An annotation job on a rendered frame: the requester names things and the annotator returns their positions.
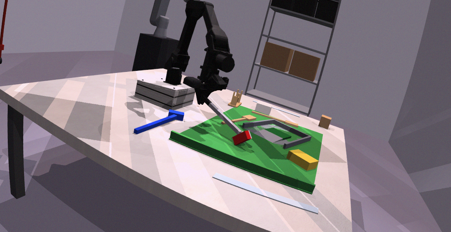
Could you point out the brown block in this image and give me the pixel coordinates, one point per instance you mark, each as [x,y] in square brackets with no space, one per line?
[324,122]

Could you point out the yellow rectangular block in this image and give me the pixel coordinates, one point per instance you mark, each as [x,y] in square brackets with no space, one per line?
[302,159]

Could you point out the green putting mat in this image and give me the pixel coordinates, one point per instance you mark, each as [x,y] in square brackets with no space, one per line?
[257,149]

